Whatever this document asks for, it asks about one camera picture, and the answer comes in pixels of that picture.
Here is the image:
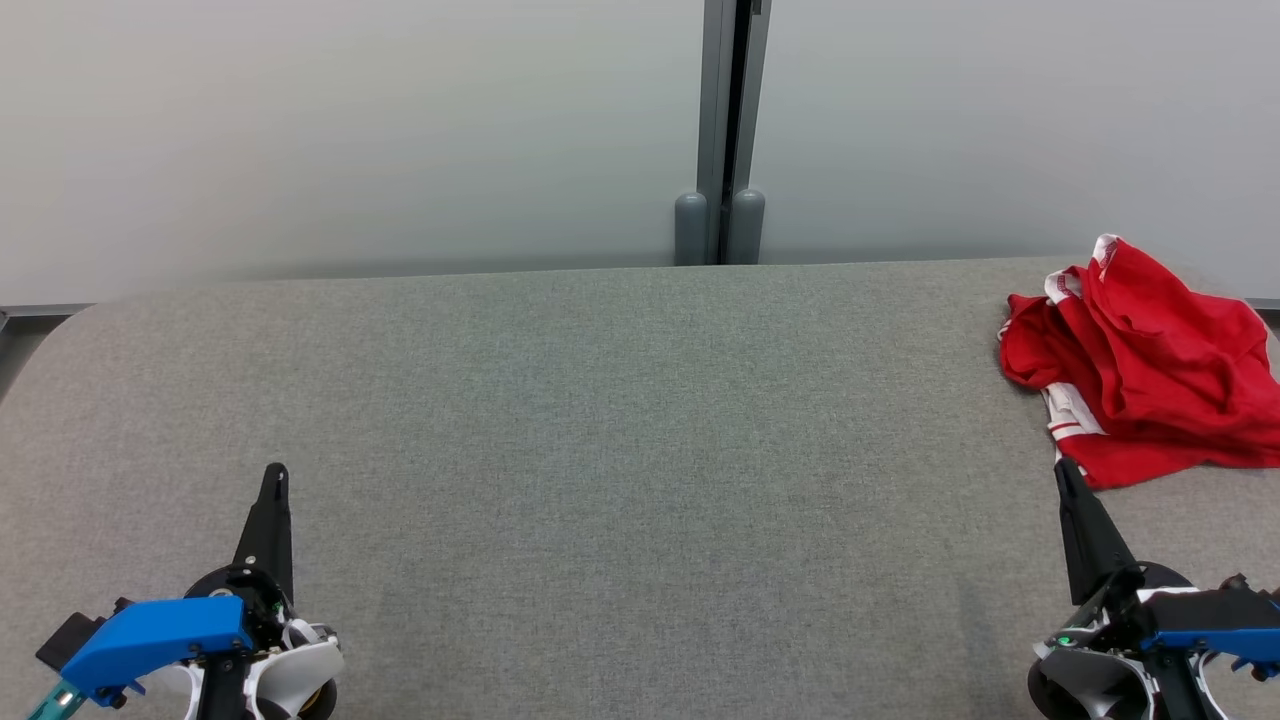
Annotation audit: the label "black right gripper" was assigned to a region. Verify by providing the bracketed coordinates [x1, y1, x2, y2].
[1040, 456, 1280, 653]

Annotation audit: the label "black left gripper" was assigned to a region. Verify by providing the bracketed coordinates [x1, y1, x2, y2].
[183, 462, 301, 653]

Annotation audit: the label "red jersey with black lettering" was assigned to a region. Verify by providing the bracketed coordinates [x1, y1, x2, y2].
[1040, 385, 1280, 492]

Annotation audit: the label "red shorts with number 23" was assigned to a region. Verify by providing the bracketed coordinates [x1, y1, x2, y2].
[998, 234, 1280, 446]

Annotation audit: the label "grey partition post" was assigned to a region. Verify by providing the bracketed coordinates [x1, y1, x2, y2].
[673, 0, 773, 267]

